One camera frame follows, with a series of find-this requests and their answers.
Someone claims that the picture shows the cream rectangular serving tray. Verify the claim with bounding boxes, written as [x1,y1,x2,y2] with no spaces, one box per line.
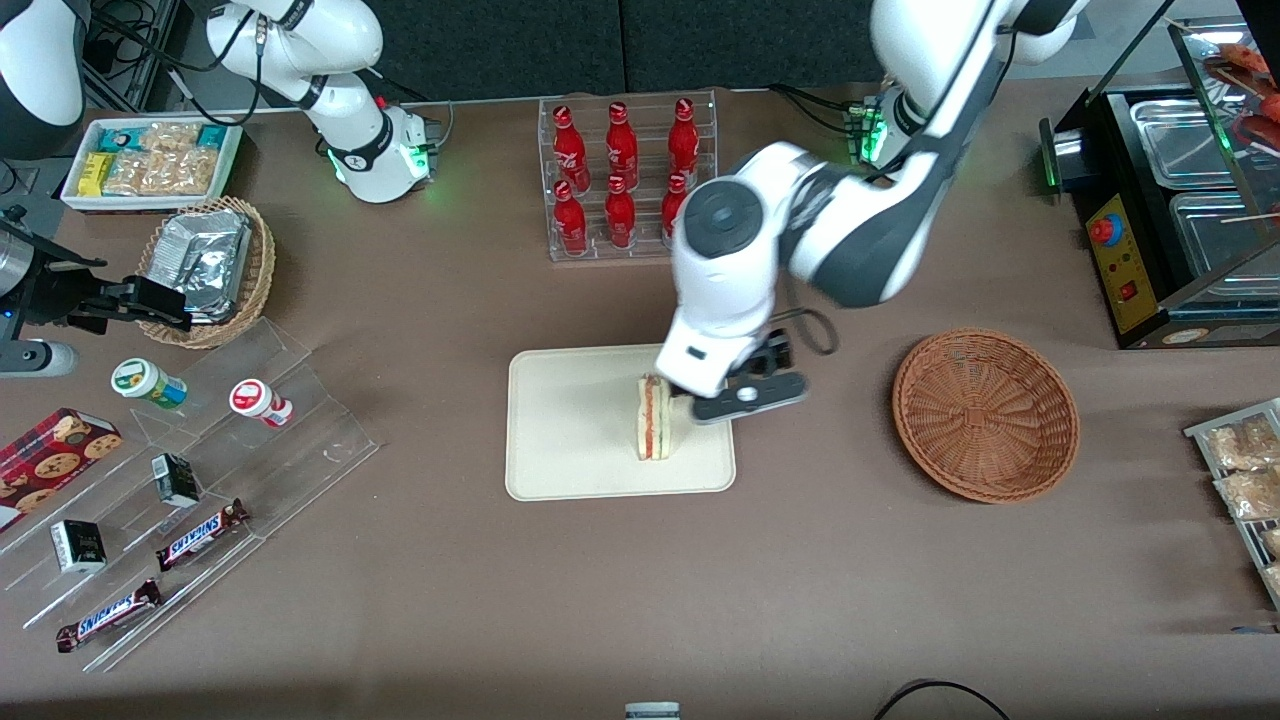
[505,345,738,502]

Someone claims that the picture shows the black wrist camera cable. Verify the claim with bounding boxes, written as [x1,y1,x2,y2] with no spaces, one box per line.
[775,305,840,358]

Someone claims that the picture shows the empty brown wicker basket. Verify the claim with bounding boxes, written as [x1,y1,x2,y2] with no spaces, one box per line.
[892,328,1082,505]

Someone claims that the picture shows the clear nut snack pack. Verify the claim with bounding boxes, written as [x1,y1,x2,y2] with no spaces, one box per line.
[140,150,187,197]
[140,122,201,154]
[103,150,151,197]
[178,147,222,197]

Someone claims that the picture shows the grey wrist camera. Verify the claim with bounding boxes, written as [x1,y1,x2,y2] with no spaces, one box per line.
[690,372,809,424]
[0,338,78,378]

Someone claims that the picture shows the red tartan cookie box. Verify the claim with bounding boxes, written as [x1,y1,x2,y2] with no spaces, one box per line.
[0,407,124,533]

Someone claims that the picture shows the black food warmer display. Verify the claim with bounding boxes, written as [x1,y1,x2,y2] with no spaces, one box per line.
[1038,0,1280,351]

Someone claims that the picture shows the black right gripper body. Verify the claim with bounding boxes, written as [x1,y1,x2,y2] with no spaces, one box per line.
[12,253,109,337]

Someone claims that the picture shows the red lidded small jar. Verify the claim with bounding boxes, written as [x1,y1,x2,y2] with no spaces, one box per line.
[228,378,295,429]

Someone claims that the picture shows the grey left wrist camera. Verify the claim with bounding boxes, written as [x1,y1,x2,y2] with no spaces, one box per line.
[690,372,809,424]

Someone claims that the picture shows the red grilled sausage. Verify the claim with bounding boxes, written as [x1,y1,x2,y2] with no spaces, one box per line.
[1240,92,1280,151]
[1205,42,1272,74]

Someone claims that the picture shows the green lidded small jar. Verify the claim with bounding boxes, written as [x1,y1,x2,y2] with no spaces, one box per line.
[110,357,189,411]

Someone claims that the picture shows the white snack container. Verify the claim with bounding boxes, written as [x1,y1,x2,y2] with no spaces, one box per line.
[60,117,244,213]

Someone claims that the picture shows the red soda cans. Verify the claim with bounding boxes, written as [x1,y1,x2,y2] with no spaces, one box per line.
[553,180,589,256]

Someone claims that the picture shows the small black drink carton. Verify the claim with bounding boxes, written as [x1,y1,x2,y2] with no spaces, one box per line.
[151,452,202,509]
[50,519,108,575]

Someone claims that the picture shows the grey snack display tray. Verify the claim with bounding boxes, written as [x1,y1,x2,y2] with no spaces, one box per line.
[1183,397,1280,613]

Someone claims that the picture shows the black left arm base cable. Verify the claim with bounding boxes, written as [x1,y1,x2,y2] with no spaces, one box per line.
[768,83,863,133]

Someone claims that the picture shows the crumpled foil wrapped package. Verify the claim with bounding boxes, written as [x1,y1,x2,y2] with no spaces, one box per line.
[172,232,251,323]

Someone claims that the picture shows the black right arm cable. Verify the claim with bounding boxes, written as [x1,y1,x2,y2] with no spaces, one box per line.
[85,0,263,127]

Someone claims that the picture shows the wicker basket with foil packs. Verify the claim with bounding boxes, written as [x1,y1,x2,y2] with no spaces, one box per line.
[135,196,277,350]

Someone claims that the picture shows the red cola bottle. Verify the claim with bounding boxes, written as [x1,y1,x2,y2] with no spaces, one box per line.
[606,101,640,184]
[604,176,638,250]
[660,173,692,247]
[553,105,589,186]
[668,97,701,181]

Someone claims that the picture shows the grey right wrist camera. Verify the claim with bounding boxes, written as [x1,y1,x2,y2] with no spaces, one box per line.
[0,338,78,378]

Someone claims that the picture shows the triangular sandwich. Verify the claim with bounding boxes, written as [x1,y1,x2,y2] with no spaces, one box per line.
[636,373,675,463]

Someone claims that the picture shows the clear acrylic bottle rack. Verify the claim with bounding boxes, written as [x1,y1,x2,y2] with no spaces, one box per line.
[537,89,720,264]

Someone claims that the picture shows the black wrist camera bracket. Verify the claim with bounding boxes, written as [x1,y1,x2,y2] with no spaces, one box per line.
[730,329,797,386]

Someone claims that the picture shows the Snickers chocolate bar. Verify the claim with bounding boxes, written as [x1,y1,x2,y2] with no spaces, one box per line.
[155,498,251,573]
[55,578,164,654]

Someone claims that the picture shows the black floor cable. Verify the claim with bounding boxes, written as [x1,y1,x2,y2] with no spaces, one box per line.
[873,679,1012,720]

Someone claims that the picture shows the stainless steel food pan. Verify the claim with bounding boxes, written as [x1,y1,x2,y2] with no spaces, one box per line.
[1129,98,1236,191]
[1168,189,1280,303]

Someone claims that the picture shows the clear acrylic stepped shelf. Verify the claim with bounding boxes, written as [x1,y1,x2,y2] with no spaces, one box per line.
[0,317,381,674]

